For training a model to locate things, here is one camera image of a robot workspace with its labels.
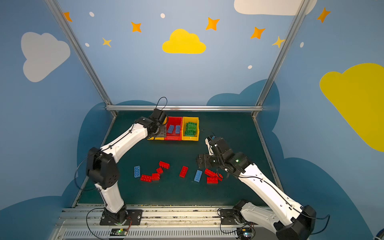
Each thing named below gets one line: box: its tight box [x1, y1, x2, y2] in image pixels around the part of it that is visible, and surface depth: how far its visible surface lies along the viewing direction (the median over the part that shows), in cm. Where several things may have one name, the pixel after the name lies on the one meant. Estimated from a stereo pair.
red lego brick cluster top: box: [204, 168, 216, 177], surface depth 90 cm
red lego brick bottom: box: [151, 173, 161, 181], surface depth 88 cm
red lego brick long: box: [159, 161, 170, 170], surface depth 93 cm
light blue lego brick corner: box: [134, 165, 141, 178], surface depth 90 cm
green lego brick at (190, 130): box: [185, 124, 197, 137], surface depth 109 cm
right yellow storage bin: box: [181, 116, 200, 142], surface depth 107 cm
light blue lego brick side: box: [175, 125, 180, 134], surface depth 113 cm
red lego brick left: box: [140, 174, 153, 183], surface depth 88 cm
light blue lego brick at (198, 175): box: [194, 169, 203, 183], surface depth 88 cm
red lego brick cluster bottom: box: [206, 177, 219, 184], surface depth 88 cm
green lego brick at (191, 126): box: [185, 122, 197, 131], surface depth 110 cm
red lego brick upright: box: [179, 166, 189, 178], surface depth 90 cm
